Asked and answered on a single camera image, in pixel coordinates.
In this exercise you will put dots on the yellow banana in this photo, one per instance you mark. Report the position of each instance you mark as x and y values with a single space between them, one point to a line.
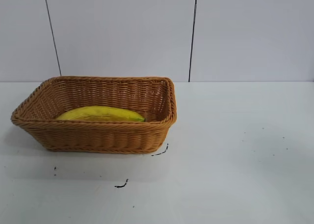
103 113

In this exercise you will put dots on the brown wicker basket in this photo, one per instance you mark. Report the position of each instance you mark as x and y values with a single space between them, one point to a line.
98 133

